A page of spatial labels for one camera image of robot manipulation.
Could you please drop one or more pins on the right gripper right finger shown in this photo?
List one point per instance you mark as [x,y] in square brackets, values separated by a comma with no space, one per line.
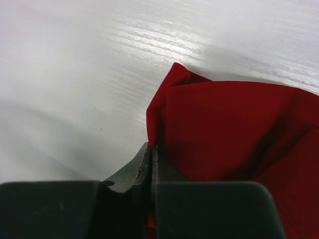
[185,209]

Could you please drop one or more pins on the red pleated skirt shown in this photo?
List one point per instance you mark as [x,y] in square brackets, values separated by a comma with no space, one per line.
[230,130]

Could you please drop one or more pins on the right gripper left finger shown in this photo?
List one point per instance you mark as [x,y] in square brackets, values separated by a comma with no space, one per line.
[115,208]

